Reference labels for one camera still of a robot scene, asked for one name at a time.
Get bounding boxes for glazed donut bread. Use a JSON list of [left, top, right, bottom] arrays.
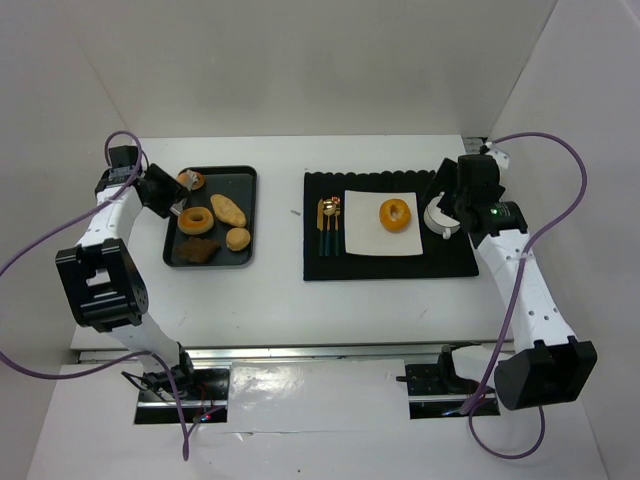
[[379, 198, 411, 233]]

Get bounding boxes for metal tongs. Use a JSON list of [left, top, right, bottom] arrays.
[[170, 178, 191, 216]]

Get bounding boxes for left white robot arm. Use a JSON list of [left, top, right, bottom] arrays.
[[55, 164, 197, 398]]

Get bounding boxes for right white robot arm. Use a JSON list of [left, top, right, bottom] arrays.
[[430, 155, 597, 410]]

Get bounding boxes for oblong bread roll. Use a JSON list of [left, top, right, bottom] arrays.
[[210, 194, 247, 228]]

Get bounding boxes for brown leaf-shaped bread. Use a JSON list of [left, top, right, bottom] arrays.
[[174, 237, 221, 264]]

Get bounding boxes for small round bread bun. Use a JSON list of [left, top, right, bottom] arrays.
[[225, 227, 251, 252]]

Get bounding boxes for round sesame bun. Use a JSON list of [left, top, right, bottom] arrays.
[[177, 169, 205, 191]]

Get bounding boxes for white cup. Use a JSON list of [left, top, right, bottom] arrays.
[[423, 192, 460, 240]]

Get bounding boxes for dark baking tray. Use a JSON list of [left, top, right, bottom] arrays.
[[162, 165, 259, 271]]

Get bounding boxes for white square plate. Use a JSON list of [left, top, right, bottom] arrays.
[[342, 190, 423, 257]]

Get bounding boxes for black placemat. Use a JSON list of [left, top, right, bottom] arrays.
[[303, 170, 479, 281]]

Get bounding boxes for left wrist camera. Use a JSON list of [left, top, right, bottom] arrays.
[[108, 145, 139, 175]]

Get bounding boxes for gold fork green handle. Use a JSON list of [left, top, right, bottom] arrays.
[[332, 196, 341, 257]]

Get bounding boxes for gold spoon green handle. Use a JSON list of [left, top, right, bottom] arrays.
[[323, 197, 337, 257]]

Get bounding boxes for gold knife green handle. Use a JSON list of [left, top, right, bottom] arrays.
[[316, 198, 325, 257]]

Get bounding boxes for aluminium table edge rail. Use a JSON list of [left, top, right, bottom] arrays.
[[75, 339, 516, 365]]

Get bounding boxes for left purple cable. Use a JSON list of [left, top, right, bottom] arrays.
[[0, 130, 221, 462]]

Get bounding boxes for purple cable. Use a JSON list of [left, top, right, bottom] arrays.
[[459, 131, 589, 460], [0, 130, 221, 462]]

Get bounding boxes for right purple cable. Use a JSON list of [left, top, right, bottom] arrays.
[[459, 131, 589, 460]]

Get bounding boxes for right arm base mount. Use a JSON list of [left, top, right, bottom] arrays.
[[396, 343, 478, 420]]

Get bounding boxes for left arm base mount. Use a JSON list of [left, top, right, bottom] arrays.
[[121, 367, 230, 425]]

